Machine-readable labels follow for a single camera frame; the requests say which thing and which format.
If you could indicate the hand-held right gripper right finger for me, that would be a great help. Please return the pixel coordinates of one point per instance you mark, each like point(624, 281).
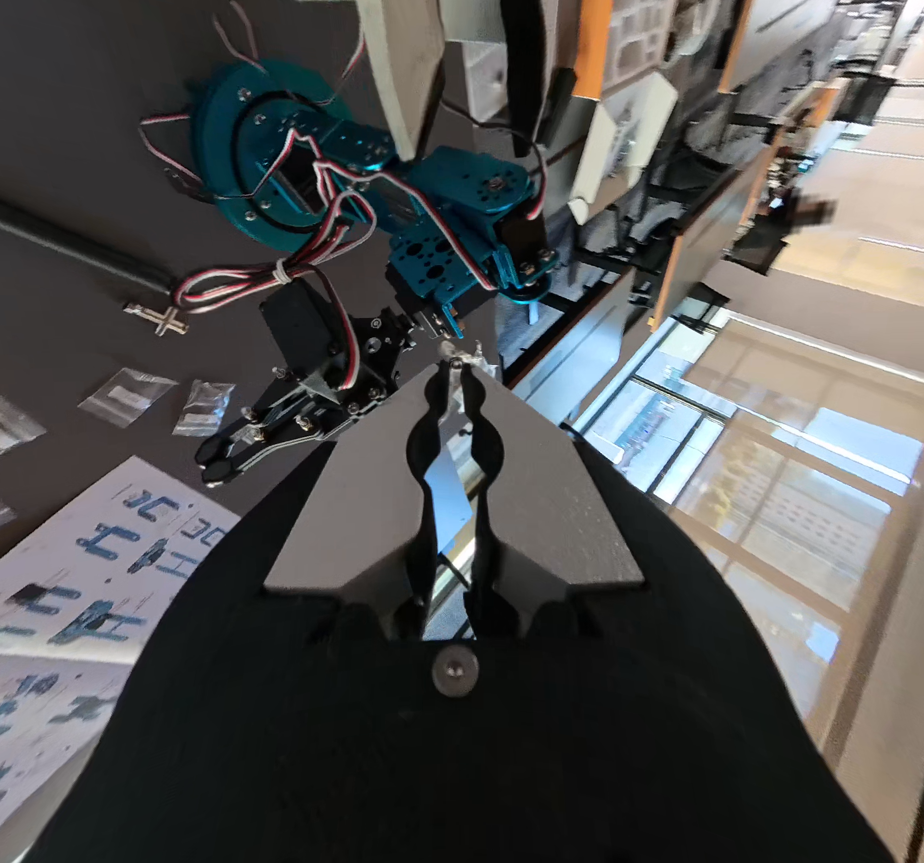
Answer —
point(556, 516)

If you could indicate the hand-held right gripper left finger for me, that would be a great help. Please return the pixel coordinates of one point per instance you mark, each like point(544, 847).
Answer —
point(346, 516)

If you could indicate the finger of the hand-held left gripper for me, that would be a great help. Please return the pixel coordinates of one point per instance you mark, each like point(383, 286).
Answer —
point(523, 26)
point(397, 33)

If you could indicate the blue toy robot arm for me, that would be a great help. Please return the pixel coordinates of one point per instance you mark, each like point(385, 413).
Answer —
point(462, 185)

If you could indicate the orange white kit box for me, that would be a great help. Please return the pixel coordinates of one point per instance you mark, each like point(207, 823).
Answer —
point(628, 127)

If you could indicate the scattered small clear plastic bags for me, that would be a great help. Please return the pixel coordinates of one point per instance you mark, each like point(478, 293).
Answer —
point(126, 394)

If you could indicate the printed instruction sheet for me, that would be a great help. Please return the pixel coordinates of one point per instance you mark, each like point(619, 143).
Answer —
point(86, 553)

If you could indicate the small metal cross part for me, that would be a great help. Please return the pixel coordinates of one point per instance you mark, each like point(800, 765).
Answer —
point(164, 320)

